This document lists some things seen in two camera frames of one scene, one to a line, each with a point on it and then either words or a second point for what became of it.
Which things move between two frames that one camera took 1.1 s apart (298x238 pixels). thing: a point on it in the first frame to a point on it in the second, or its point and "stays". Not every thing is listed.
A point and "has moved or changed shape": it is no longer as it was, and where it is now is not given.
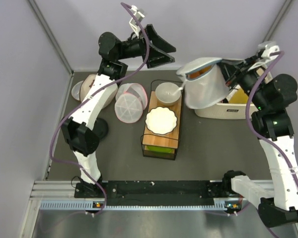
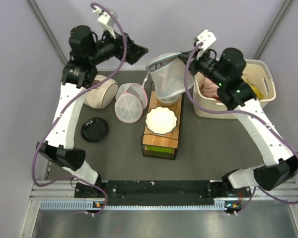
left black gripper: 158,47 to 134,51
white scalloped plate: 160,120 stays
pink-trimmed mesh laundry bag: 131,99 stays
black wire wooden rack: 162,146 stays
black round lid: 100,128 stays
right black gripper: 240,68 to 194,63
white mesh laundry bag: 205,84 has moved or changed shape
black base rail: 155,192 stays
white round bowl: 164,92 stays
